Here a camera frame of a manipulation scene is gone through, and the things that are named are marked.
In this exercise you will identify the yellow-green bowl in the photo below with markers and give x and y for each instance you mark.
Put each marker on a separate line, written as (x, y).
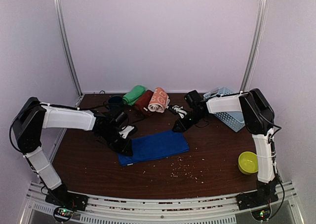
(248, 163)

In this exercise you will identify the left aluminium frame post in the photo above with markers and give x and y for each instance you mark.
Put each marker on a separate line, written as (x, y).
(66, 46)

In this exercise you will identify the blue towel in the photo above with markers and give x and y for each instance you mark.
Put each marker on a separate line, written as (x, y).
(155, 147)

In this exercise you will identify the front aluminium rail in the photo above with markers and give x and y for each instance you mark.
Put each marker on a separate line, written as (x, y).
(222, 209)

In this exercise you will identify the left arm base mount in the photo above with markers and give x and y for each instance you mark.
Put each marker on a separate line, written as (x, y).
(63, 212)

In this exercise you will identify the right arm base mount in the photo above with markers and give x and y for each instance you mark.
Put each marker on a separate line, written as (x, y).
(261, 210)

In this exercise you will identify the brown rolled towel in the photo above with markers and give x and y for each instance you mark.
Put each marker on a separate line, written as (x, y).
(141, 105)

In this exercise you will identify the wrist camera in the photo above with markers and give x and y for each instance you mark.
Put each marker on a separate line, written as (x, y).
(128, 130)
(177, 110)

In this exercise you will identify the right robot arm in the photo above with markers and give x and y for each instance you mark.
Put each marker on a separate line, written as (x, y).
(258, 116)

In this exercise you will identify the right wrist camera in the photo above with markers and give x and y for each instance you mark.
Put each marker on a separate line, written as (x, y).
(177, 110)

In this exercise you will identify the orange patterned rolled towel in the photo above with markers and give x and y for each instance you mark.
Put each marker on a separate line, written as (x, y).
(159, 101)

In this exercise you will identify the aluminium frame post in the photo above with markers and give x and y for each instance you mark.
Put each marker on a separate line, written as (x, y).
(66, 46)
(254, 49)

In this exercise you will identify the light blue plastic basket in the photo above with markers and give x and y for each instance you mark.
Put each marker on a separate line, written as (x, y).
(231, 115)

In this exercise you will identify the dark blue mug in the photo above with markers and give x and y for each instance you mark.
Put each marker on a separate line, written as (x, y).
(114, 102)

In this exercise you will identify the green rolled towel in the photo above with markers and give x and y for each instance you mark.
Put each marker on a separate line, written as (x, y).
(131, 97)

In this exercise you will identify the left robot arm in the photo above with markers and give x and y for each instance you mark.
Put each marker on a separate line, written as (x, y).
(25, 133)

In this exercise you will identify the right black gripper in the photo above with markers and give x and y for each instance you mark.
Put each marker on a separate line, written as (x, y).
(184, 126)

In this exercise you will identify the right aluminium frame post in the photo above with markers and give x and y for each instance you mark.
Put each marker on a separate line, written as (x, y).
(254, 49)

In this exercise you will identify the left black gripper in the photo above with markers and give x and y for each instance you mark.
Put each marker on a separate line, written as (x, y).
(124, 147)

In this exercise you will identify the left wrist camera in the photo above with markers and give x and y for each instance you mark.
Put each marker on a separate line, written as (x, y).
(128, 130)

